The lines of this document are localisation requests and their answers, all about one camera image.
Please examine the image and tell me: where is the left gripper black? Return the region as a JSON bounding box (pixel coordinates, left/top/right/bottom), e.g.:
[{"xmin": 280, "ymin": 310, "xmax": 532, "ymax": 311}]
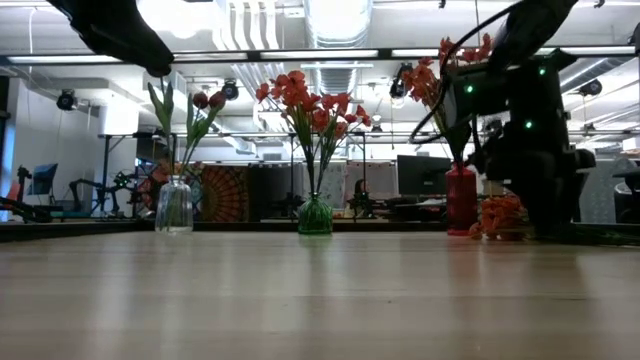
[{"xmin": 47, "ymin": 0, "xmax": 176, "ymax": 79}]

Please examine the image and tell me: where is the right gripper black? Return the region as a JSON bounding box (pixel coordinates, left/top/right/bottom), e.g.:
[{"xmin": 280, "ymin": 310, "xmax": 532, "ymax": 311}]
[{"xmin": 446, "ymin": 49, "xmax": 597, "ymax": 237}]

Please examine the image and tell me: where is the dark red artificial tulip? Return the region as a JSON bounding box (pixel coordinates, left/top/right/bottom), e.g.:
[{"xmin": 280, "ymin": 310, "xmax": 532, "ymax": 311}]
[
  {"xmin": 182, "ymin": 91, "xmax": 210, "ymax": 181},
  {"xmin": 187, "ymin": 89, "xmax": 229, "ymax": 181}
]

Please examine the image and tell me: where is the red artificial flower bunch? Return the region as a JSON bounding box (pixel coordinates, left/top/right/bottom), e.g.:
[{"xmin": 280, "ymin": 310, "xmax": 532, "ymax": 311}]
[
  {"xmin": 254, "ymin": 68, "xmax": 324, "ymax": 199},
  {"xmin": 314, "ymin": 91, "xmax": 374, "ymax": 199}
]

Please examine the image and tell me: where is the red glass vase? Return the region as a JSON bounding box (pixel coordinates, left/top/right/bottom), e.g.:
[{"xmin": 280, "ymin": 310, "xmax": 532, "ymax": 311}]
[{"xmin": 444, "ymin": 162, "xmax": 479, "ymax": 237}]

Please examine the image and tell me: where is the clear glass vase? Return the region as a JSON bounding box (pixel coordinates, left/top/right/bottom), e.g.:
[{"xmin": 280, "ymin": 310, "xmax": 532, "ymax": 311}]
[{"xmin": 154, "ymin": 177, "xmax": 195, "ymax": 235}]

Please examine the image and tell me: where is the green glass vase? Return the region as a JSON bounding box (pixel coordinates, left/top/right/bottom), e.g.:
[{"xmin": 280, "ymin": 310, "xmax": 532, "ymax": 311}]
[{"xmin": 297, "ymin": 192, "xmax": 335, "ymax": 236}]

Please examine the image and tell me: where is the grey partition panel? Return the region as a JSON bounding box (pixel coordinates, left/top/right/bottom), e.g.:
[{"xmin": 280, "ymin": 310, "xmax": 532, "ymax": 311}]
[{"xmin": 579, "ymin": 158, "xmax": 621, "ymax": 224}]

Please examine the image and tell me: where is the black office chair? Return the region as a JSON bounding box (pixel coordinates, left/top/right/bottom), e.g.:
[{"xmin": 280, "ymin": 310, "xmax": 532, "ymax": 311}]
[{"xmin": 612, "ymin": 169, "xmax": 640, "ymax": 225}]

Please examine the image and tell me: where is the black overhead beam with lights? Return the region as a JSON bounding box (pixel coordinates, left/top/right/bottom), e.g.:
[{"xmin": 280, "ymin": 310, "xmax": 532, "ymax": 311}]
[{"xmin": 0, "ymin": 46, "xmax": 640, "ymax": 65}]

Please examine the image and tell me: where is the black monitor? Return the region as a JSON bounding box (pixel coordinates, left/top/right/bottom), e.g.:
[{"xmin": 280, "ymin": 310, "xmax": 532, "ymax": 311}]
[{"xmin": 397, "ymin": 154, "xmax": 451, "ymax": 197}]

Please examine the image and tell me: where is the blue-lit monitor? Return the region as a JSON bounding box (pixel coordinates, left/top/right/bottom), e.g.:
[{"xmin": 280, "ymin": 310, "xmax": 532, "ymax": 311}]
[{"xmin": 28, "ymin": 162, "xmax": 59, "ymax": 197}]

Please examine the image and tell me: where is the black ceiling camera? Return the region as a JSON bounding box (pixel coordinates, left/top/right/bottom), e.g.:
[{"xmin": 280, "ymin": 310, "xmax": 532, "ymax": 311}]
[
  {"xmin": 579, "ymin": 78, "xmax": 604, "ymax": 97},
  {"xmin": 219, "ymin": 78, "xmax": 240, "ymax": 102},
  {"xmin": 389, "ymin": 62, "xmax": 416, "ymax": 100},
  {"xmin": 55, "ymin": 89, "xmax": 79, "ymax": 112}
]

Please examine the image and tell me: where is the silver ventilation duct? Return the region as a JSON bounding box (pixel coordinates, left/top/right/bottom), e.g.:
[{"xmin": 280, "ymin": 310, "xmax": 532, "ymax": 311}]
[{"xmin": 302, "ymin": 0, "xmax": 374, "ymax": 96}]

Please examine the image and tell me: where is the black aluminium rig frame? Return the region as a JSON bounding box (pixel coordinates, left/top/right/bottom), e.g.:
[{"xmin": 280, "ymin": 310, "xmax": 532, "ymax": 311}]
[{"xmin": 0, "ymin": 219, "xmax": 640, "ymax": 244}]

